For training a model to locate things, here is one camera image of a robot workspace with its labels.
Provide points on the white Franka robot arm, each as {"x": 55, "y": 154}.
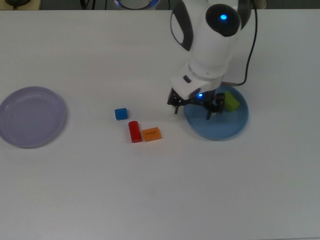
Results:
{"x": 210, "y": 50}

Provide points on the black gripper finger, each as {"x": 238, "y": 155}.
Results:
{"x": 177, "y": 101}
{"x": 217, "y": 106}

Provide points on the blue plastic plate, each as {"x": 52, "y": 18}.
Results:
{"x": 215, "y": 127}

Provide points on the orange rectangular block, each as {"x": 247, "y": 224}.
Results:
{"x": 151, "y": 135}

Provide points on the beige wooden desk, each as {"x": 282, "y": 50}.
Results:
{"x": 36, "y": 4}

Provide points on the blue cube block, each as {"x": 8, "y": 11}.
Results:
{"x": 121, "y": 114}

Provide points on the black rounded device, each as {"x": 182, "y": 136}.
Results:
{"x": 16, "y": 2}

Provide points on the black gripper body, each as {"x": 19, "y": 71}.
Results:
{"x": 202, "y": 98}

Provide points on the green rectangular block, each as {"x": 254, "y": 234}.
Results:
{"x": 232, "y": 102}

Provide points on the red cylinder block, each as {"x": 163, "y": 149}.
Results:
{"x": 135, "y": 132}

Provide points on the lilac plastic plate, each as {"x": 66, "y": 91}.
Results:
{"x": 32, "y": 117}

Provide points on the beige round object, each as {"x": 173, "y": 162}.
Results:
{"x": 262, "y": 3}

